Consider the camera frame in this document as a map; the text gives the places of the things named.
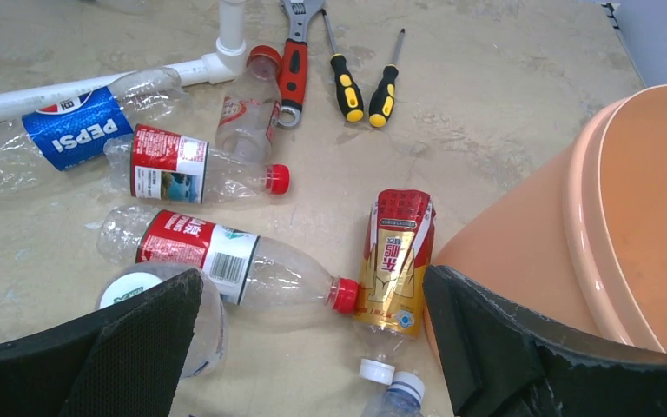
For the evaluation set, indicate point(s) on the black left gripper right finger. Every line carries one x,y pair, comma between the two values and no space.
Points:
500,358

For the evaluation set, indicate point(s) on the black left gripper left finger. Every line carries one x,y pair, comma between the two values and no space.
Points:
123,360

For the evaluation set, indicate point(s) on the clear jar white green lid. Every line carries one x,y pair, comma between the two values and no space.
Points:
208,346

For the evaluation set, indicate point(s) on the gold red label bottle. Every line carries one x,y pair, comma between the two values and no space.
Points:
388,312

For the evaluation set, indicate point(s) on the orange plastic bin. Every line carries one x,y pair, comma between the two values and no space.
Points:
583,239

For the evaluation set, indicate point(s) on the clear bottle blue white cap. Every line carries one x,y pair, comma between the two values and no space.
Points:
403,398

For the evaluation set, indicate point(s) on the red label bottle near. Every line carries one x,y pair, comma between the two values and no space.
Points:
248,269

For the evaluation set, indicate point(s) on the red label bottle middle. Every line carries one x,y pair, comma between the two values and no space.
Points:
157,164

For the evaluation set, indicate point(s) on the Pepsi bottle by pipe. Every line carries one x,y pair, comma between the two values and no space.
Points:
69,133

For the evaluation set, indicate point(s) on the clear bottle red open cap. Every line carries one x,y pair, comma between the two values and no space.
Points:
251,108

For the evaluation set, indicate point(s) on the yellow black screwdriver right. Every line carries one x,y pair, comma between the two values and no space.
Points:
383,98

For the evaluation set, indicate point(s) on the yellow black screwdriver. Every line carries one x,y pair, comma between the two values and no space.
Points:
383,98
347,91

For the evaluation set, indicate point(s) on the yellow black screwdriver left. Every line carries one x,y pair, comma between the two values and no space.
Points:
347,91

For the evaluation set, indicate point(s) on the white PVC pipe frame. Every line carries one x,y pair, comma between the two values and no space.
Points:
223,65

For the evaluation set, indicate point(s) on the red handled adjustable wrench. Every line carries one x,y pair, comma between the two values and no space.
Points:
293,77

